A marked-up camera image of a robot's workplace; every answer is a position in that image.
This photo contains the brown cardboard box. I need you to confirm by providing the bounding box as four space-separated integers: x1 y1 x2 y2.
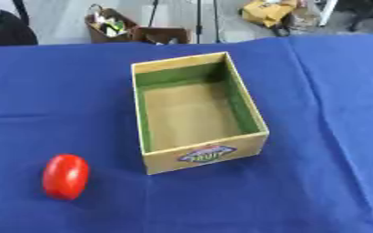
130 26 193 46

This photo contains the yellow bag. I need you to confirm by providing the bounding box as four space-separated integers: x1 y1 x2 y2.
240 0 300 28

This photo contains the red oval toy tomato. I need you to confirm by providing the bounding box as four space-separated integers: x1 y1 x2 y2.
40 154 91 201

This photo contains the brown paper bag with handles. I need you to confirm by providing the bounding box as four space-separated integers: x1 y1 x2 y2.
83 3 141 44

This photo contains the tan cardboard box green inside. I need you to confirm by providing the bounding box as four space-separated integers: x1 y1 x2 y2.
129 51 271 176

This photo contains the black tripod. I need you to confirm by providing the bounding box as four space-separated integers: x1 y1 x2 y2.
146 0 224 45

